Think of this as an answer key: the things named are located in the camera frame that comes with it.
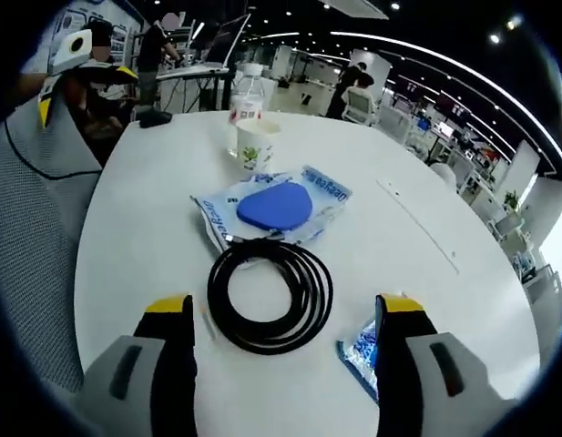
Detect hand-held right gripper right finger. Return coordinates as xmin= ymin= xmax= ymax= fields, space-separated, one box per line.
xmin=373 ymin=293 xmax=521 ymax=437

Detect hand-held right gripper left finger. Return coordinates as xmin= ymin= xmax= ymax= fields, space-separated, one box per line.
xmin=82 ymin=294 xmax=199 ymax=437

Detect small black object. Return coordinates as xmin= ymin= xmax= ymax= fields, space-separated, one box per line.
xmin=138 ymin=108 xmax=174 ymax=128

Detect blue tissue pack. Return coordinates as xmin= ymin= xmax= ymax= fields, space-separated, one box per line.
xmin=335 ymin=313 xmax=382 ymax=404

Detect thin clear plastic strip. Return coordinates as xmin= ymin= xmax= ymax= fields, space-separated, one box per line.
xmin=199 ymin=305 xmax=218 ymax=342

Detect black cable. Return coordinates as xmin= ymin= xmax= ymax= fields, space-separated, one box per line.
xmin=206 ymin=231 xmax=334 ymax=356

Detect clear water bottle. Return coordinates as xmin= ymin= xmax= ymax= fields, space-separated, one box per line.
xmin=226 ymin=62 xmax=268 ymax=158

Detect floral paper cup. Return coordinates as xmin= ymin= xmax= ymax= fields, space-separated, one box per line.
xmin=234 ymin=117 xmax=281 ymax=177

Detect wet wipes pack blue lid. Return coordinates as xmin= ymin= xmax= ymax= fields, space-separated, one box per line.
xmin=189 ymin=163 xmax=354 ymax=254

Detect white standing desk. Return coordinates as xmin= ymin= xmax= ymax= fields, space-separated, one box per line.
xmin=155 ymin=62 xmax=231 ymax=113

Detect white table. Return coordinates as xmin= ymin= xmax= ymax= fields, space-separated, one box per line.
xmin=73 ymin=108 xmax=541 ymax=437

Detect grey mesh office chair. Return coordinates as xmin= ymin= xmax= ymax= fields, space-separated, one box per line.
xmin=0 ymin=86 xmax=104 ymax=397

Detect open laptop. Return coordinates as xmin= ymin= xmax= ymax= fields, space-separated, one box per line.
xmin=202 ymin=12 xmax=253 ymax=69

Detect white office chair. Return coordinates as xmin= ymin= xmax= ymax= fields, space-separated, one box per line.
xmin=342 ymin=88 xmax=377 ymax=124

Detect ceiling air vent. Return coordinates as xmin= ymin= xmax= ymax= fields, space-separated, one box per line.
xmin=319 ymin=0 xmax=391 ymax=20

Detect wall posters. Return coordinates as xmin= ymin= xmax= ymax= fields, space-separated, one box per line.
xmin=52 ymin=6 xmax=131 ymax=65

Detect table cable slot cover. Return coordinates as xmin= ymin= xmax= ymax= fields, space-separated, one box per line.
xmin=375 ymin=178 xmax=462 ymax=276

